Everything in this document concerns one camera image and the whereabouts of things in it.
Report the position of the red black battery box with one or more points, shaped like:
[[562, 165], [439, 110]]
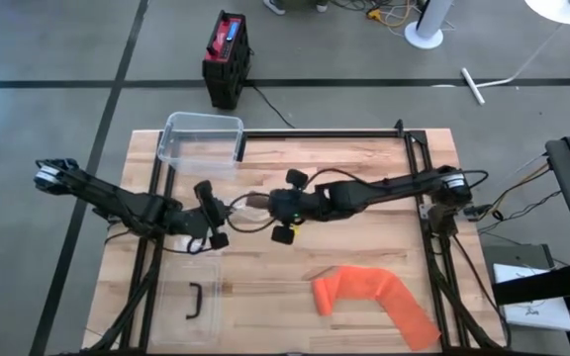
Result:
[[225, 64]]

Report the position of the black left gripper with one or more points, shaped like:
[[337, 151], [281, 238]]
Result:
[[213, 212]]

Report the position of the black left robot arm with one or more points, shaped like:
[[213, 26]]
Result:
[[117, 200]]

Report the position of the white pole with round base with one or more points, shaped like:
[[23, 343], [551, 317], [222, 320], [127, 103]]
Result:
[[431, 20]]

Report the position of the orange elastic bandage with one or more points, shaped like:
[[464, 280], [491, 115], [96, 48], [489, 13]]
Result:
[[379, 292]]

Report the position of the person's shoe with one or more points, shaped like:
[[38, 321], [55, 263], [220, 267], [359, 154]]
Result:
[[321, 6], [275, 6]]

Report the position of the grey flat box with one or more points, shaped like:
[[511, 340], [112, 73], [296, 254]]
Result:
[[512, 254]]

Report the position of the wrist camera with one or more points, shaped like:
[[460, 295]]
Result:
[[186, 222], [339, 198]]

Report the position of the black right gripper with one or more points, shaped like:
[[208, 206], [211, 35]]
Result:
[[292, 205]]

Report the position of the white box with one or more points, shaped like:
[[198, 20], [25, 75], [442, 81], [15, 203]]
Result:
[[532, 316]]

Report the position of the black table frame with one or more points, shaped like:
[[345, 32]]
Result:
[[314, 133]]

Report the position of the clear plastic container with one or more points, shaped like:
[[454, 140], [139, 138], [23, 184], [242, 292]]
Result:
[[201, 141]]

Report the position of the white floor stand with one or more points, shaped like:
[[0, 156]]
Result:
[[473, 86]]

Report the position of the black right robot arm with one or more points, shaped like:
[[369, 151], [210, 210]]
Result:
[[399, 185]]

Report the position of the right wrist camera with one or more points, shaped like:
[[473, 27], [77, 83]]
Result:
[[339, 198]]

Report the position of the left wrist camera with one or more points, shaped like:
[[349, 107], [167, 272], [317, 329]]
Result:
[[186, 222]]

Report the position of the black flat bar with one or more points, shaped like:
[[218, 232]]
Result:
[[537, 287]]

